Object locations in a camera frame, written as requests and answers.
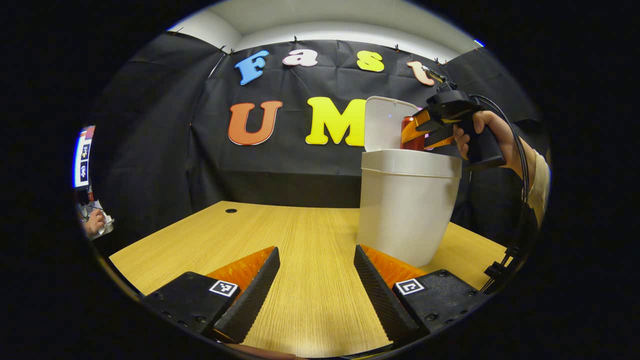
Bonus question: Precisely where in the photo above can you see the computer monitor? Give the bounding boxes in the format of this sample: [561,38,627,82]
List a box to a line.
[73,125,96,189]

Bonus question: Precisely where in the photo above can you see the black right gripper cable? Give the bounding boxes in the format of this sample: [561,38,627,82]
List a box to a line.
[467,94,531,294]

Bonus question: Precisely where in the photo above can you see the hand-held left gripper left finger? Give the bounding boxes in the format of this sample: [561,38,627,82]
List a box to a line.
[142,246,281,345]

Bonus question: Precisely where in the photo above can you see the red pop can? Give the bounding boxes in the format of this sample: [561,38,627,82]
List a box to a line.
[400,116,427,152]

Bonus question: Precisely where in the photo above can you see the white desktop garbage bin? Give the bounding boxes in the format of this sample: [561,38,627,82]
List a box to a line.
[356,96,463,268]

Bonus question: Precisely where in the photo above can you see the wooden desktop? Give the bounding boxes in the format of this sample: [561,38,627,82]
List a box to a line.
[109,201,508,358]

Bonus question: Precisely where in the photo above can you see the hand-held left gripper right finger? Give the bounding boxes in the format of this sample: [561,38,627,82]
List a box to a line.
[353,244,489,346]

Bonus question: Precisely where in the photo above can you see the black backdrop cloth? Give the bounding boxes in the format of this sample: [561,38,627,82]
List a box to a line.
[82,30,548,251]

